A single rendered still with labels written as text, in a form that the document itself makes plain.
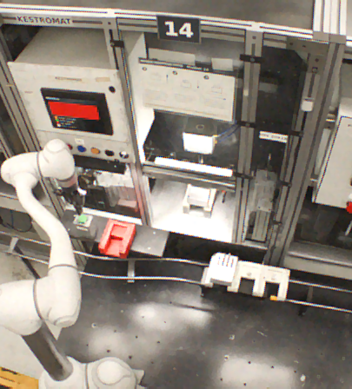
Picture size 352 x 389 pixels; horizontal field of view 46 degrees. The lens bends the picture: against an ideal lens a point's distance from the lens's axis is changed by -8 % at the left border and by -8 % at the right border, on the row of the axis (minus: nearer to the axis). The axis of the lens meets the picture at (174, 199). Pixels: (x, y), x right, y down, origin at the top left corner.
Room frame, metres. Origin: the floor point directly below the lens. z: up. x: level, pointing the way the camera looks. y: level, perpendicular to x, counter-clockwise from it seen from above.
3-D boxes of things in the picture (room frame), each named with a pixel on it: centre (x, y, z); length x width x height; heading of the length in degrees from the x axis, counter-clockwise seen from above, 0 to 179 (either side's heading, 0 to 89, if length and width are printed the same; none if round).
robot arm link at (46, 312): (0.54, 0.38, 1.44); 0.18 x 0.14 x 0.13; 5
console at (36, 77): (1.28, 0.30, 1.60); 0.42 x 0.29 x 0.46; 70
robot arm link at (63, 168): (1.10, 0.43, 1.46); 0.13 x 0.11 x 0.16; 95
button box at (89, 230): (1.11, 0.42, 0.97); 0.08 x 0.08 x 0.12; 70
